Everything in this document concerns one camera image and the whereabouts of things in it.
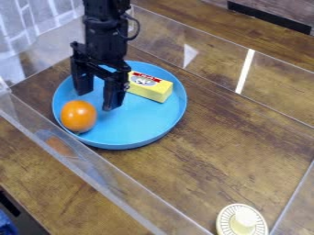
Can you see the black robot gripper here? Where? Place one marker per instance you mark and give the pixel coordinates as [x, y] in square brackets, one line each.
[104, 48]

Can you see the orange ball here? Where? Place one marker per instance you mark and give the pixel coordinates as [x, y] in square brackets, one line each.
[77, 116]

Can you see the blue round tray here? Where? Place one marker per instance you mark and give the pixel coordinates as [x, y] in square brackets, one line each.
[135, 124]

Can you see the yellow butter block toy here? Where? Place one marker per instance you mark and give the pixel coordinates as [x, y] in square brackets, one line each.
[148, 86]

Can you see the black bar on background table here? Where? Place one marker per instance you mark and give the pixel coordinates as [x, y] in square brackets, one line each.
[267, 17]

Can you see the cream round plastic lid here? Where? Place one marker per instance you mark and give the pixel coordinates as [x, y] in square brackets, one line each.
[239, 219]

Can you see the clear acrylic enclosure wall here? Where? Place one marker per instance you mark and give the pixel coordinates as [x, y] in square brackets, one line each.
[240, 149]

